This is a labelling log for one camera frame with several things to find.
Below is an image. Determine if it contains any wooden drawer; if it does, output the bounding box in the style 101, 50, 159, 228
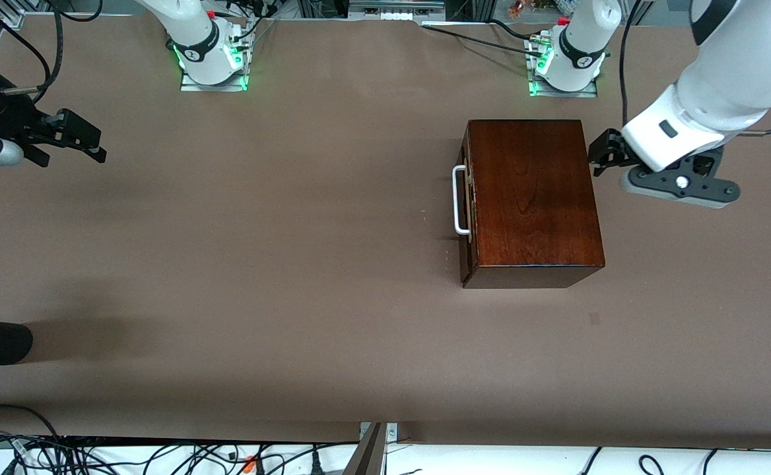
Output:
461, 127, 477, 281

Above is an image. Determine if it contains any white metal drawer handle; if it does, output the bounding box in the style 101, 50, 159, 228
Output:
452, 164, 473, 236

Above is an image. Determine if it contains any dark brown wooden cabinet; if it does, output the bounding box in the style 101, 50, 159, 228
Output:
458, 119, 606, 290

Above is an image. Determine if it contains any white power strip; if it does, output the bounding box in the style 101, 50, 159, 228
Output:
348, 0, 447, 22

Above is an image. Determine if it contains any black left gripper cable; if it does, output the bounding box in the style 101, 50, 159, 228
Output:
618, 0, 644, 133

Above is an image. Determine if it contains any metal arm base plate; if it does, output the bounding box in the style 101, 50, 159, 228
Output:
180, 40, 251, 93
529, 40, 599, 98

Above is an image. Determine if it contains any thin black table cable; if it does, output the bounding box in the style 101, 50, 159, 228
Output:
420, 24, 548, 59

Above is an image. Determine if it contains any tangled black cable bundle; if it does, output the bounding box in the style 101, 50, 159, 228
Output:
0, 404, 360, 475

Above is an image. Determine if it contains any aluminium frame post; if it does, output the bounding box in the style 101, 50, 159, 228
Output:
343, 422, 399, 475

